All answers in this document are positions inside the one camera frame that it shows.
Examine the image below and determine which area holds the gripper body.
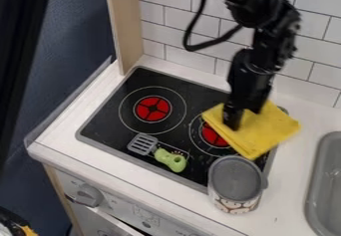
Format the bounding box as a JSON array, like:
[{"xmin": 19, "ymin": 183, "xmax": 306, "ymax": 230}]
[{"xmin": 224, "ymin": 48, "xmax": 280, "ymax": 112}]

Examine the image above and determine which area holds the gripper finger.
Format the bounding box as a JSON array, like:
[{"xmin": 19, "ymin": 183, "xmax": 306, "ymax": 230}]
[
  {"xmin": 220, "ymin": 104, "xmax": 247, "ymax": 131},
  {"xmin": 244, "ymin": 104, "xmax": 269, "ymax": 117}
]

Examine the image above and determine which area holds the yellow cloth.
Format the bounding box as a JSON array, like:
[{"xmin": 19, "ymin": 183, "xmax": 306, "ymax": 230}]
[{"xmin": 200, "ymin": 100, "xmax": 304, "ymax": 161}]

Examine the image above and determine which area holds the toy stove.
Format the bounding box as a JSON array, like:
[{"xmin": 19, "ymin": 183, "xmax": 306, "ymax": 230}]
[{"xmin": 74, "ymin": 65, "xmax": 291, "ymax": 195}]

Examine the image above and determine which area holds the grey can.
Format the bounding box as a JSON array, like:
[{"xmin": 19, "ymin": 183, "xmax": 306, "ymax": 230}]
[{"xmin": 206, "ymin": 154, "xmax": 269, "ymax": 216}]

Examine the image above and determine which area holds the toy sink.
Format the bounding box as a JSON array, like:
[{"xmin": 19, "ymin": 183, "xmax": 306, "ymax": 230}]
[{"xmin": 302, "ymin": 130, "xmax": 341, "ymax": 236}]

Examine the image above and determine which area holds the grey spatula with green handle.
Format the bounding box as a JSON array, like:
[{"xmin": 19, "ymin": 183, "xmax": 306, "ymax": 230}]
[{"xmin": 126, "ymin": 132, "xmax": 189, "ymax": 174}]

